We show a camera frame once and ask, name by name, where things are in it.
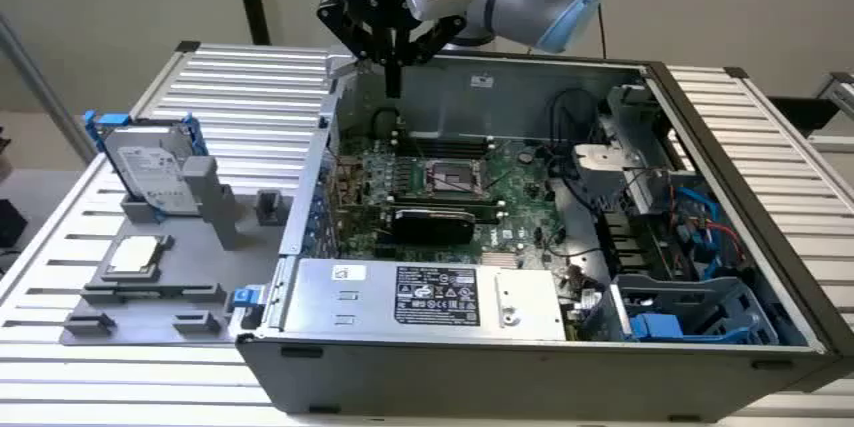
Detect silver power supply unit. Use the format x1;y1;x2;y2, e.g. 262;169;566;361
279;259;569;343

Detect CPU socket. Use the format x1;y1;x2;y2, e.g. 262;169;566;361
413;156;500;198

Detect black graphics card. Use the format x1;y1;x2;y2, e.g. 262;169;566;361
390;206;480;248

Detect blue SATA wire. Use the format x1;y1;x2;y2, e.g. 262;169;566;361
673;186;726;281

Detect aluminium frame profile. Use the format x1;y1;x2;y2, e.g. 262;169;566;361
811;71;854;118

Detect blue disk carrier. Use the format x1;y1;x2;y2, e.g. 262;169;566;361
630;313;686;343

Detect long black wire loop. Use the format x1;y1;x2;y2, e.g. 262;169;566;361
550;88;606;148

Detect red wire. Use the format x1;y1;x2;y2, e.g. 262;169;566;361
710;221;746;268

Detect green RAM stick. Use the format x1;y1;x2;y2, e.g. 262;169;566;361
99;287;209;297

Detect thin black hanging wire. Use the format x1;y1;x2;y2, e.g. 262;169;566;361
597;0;610;61

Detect short black wire loop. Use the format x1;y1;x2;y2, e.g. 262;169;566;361
372;107;402;136

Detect black box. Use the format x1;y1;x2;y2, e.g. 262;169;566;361
0;199;30;248

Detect grey disk bay cage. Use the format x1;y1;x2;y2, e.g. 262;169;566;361
610;274;782;347

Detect open dark PC case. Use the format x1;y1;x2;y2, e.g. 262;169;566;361
234;44;847;423

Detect green motherboard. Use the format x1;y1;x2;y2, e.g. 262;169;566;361
330;134;602;273

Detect silver CPU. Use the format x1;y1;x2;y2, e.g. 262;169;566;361
110;235;166;273

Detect silver metal pole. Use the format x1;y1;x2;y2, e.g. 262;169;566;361
0;11;99;163

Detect black fan housing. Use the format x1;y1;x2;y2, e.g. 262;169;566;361
597;209;676;278

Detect grey drive cage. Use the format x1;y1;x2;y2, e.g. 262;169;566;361
573;82;702;216

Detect grey parts rack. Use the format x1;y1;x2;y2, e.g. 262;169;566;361
59;156;295;347

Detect black panel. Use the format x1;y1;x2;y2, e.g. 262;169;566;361
766;95;840;131

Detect hard disk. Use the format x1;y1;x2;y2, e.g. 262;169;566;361
83;110;206;222

